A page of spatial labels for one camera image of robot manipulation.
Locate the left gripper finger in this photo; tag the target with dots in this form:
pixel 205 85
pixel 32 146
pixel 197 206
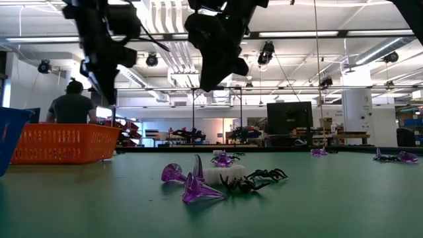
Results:
pixel 100 86
pixel 111 86

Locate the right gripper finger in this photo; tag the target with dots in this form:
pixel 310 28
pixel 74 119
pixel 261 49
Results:
pixel 219 76
pixel 207 77

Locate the white plastic skeleton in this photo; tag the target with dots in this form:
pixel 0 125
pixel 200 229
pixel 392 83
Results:
pixel 216 152
pixel 226 173

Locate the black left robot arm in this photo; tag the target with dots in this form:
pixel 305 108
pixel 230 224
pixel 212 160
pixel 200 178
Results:
pixel 99 20

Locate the background black robot arm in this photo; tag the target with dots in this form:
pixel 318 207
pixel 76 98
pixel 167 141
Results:
pixel 190 135
pixel 246 133

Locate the person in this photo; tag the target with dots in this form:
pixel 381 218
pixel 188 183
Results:
pixel 71 107

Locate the black ceiling spot lamp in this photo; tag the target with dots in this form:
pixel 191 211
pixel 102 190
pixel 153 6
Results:
pixel 326 82
pixel 44 66
pixel 152 60
pixel 391 57
pixel 266 53

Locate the red storage bins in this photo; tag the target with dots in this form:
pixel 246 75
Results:
pixel 130 130

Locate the orange plastic basket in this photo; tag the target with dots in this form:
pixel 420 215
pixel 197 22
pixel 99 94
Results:
pixel 62 143

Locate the small dark monitor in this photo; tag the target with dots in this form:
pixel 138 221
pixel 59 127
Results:
pixel 34 115

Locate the black computer monitor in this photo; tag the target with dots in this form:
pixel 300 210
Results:
pixel 289 115

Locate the thin hanging rod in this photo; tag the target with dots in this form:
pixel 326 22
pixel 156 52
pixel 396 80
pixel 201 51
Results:
pixel 318 59

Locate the blue plastic basket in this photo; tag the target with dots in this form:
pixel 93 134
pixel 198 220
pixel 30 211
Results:
pixel 10 139

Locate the cardboard box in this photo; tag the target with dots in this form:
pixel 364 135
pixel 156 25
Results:
pixel 327 123

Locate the wooden desk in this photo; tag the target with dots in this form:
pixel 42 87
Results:
pixel 343 135

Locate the white round column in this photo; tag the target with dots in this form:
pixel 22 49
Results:
pixel 358 112

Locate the black office chair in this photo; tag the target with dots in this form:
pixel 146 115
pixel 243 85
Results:
pixel 406 137

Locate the blue storage bins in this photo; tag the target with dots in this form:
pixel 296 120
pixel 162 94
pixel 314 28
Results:
pixel 413 123

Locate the black overhead frame beam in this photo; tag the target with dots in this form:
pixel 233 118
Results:
pixel 297 34

